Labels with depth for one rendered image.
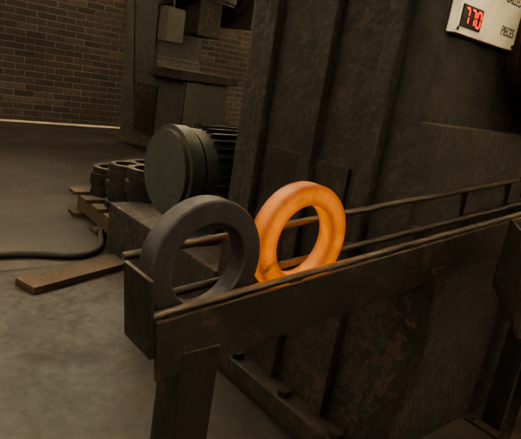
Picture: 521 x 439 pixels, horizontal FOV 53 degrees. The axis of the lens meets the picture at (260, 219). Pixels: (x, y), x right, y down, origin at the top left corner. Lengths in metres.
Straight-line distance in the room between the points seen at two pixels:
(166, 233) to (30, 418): 0.96
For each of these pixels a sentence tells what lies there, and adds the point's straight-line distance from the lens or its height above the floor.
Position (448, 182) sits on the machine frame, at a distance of 1.24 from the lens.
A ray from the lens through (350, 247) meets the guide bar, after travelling 0.97.
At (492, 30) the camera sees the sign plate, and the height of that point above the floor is 1.09.
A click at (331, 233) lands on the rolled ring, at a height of 0.68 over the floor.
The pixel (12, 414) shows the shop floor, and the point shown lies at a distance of 1.55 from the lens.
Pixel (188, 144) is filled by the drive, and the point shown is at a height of 0.63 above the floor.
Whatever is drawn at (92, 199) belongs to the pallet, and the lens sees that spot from 3.00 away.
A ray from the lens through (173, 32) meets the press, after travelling 5.23.
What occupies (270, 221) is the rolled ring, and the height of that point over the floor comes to 0.71.
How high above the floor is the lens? 0.90
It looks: 15 degrees down
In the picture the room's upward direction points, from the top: 9 degrees clockwise
